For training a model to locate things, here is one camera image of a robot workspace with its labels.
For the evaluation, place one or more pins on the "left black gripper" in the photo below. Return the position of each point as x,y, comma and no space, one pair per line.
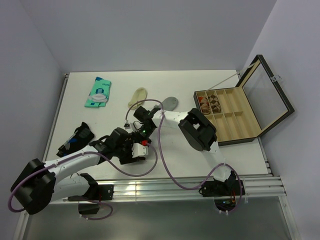
128,159

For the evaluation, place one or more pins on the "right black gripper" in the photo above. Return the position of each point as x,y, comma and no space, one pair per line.
135,134

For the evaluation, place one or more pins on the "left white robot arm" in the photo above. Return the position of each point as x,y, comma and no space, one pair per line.
41,183

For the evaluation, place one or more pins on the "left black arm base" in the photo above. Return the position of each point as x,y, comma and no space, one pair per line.
94,198

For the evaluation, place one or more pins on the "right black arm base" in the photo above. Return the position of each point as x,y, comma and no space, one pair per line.
229,190

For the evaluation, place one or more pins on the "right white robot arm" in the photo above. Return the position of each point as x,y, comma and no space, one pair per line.
198,131

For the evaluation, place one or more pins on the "cream ankle sock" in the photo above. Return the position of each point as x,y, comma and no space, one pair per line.
137,97

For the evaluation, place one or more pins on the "grey ankle sock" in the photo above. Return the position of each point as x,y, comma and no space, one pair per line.
169,104

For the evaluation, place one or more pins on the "black blue sock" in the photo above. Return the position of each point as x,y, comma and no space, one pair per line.
79,139

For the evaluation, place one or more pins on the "teal patterned sock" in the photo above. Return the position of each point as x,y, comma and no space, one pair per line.
99,93

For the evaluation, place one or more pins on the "rolled orange argyle sock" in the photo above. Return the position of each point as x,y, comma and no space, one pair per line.
204,105

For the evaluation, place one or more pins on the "rolled brown argyle sock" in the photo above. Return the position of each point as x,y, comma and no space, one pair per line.
214,104

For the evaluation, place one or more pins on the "black compartment storage box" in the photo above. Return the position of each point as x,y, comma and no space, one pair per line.
250,109

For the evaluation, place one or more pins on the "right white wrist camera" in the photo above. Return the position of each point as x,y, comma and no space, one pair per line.
127,125

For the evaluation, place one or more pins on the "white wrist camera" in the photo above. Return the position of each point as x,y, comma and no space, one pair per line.
139,150
127,125

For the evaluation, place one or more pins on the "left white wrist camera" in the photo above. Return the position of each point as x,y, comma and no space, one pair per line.
139,150

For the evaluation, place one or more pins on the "aluminium frame rail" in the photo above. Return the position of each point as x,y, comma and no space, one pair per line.
148,190

